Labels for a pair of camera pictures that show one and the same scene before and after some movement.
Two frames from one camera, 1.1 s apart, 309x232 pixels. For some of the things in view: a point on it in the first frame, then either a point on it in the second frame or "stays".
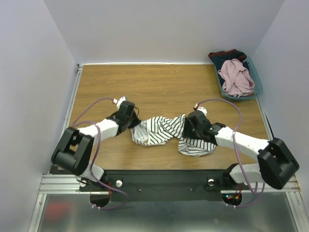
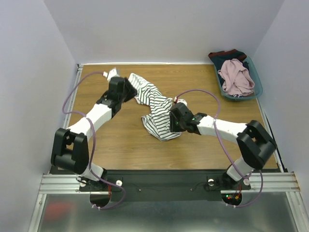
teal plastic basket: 258,88 stays
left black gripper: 136,121 → 132,92
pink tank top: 237,79 stays
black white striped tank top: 161,131 → 158,120
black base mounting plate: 164,184 stays
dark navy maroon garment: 218,58 stays
